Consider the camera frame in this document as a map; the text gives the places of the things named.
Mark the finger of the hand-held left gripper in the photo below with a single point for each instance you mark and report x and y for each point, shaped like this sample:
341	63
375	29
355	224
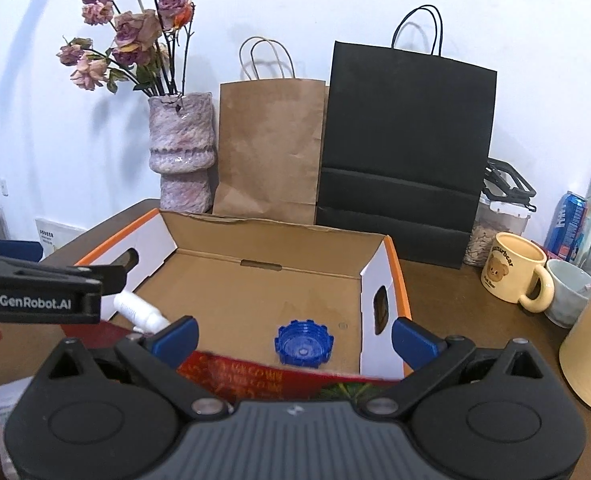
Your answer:
15	250
50	272

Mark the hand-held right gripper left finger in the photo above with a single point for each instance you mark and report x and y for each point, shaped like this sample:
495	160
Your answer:
178	337

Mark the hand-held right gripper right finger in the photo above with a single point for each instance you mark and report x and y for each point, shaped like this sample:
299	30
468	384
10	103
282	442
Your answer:
415	342

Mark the small white plastic bottle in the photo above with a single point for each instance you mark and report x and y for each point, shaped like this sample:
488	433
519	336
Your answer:
138	312

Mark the red and orange cardboard box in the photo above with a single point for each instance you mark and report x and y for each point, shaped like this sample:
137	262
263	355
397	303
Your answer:
275	285

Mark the blue notched bottle cap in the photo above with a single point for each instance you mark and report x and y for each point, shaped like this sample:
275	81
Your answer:
303	342

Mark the white paper sheet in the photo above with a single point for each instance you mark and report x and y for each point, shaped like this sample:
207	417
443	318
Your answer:
10	410

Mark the yellow bear mug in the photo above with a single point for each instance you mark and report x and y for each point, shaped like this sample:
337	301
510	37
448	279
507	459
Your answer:
508	270

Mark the clear storage jar black lid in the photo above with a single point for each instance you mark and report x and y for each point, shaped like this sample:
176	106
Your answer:
500	220

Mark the pale grey ceramic cup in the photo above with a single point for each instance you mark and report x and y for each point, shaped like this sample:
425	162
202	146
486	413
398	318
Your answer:
568	295

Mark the pink mottled ceramic vase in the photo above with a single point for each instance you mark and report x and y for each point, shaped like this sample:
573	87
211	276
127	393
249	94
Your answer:
183	140

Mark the blue drink can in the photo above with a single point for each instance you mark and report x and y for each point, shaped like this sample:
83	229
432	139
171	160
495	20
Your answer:
568	225

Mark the black paper bag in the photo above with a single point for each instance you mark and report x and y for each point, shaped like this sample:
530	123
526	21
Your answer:
405	135

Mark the brown paper bag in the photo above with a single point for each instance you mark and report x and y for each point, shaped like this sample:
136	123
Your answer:
270	150

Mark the dried pink rose bouquet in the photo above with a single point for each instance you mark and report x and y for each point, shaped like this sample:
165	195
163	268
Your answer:
130	35

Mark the white wall outlet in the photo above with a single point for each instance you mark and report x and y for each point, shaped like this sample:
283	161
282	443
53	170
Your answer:
4	186

